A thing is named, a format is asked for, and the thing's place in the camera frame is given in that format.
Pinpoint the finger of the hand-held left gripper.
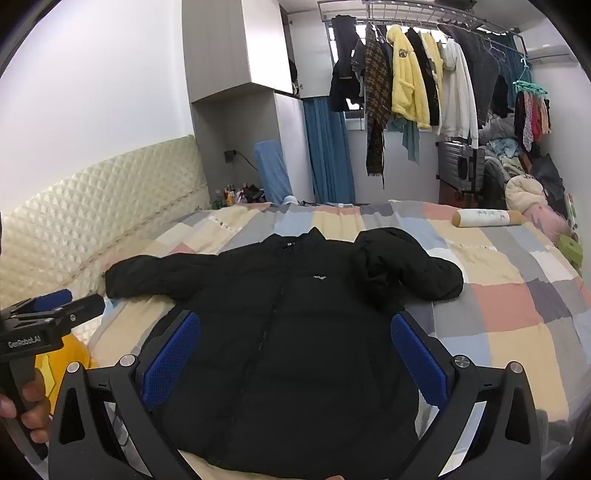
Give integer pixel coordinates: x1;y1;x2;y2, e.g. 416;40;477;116
31;289;74;311
18;294;107;330

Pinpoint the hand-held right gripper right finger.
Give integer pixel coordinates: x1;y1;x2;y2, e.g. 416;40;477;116
390;310;542;480

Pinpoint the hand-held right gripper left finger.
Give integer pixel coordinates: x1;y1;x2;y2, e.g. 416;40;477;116
48;310;204;480

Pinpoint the black puffer jacket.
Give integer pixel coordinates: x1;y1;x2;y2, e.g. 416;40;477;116
105;226;465;477

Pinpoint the pile of clothes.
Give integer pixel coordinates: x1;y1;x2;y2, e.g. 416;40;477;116
478;115;570;210

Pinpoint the metal clothes rack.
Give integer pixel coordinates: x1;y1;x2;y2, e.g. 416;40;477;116
318;0;528;63

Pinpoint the person's left hand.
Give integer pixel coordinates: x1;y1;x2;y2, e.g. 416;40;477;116
0;368;52;445

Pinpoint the yellow cloth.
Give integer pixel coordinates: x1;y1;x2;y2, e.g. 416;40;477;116
34;332;92;394

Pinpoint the patchwork bed blanket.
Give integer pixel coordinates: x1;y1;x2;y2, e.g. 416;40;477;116
88;199;586;480

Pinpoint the cream quilted headboard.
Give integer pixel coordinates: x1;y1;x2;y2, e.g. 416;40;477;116
0;135;211;315

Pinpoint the cream bolster pillow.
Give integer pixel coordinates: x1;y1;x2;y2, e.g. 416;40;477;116
455;208;527;230

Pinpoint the bedside clutter of bottles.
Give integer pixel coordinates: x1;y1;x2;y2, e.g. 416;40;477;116
210;183;267;209

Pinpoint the green plush toy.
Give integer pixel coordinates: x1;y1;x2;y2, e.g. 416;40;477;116
556;233;584;267

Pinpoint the pink plush cushion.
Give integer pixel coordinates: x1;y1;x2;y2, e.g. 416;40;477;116
523;205;571;244

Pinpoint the cream plush blanket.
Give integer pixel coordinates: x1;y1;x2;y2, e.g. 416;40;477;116
504;174;546;213

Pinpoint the dark grey suitcase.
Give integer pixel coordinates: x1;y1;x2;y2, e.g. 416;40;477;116
437;140;486;195

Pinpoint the light teal garment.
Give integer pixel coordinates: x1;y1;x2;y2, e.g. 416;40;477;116
387;115;421;164

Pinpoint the blue curtain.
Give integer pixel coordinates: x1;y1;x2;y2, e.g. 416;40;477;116
302;96;357;205

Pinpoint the white hoodie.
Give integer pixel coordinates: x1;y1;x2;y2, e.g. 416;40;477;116
438;39;479;149

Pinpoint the green clip hanger with socks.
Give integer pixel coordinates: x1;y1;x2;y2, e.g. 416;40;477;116
512;59;553;154

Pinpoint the hanging black coat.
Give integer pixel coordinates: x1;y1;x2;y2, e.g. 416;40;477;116
406;28;443;128

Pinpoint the yellow fleece jacket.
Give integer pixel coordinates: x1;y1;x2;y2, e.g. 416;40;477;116
385;24;432;130

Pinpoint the dark grey coat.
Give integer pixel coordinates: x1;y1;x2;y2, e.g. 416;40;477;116
438;23;502;131

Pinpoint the grey wardrobe cabinet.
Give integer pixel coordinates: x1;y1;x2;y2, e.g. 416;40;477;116
181;0;320;209

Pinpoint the hanging black jacket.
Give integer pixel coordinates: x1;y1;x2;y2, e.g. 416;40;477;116
329;15;369;113

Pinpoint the dark teal hanging cloth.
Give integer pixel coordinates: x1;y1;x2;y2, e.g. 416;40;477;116
495;32;522;112

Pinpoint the white air conditioner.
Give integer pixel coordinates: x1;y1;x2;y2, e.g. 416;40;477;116
524;31;579;64

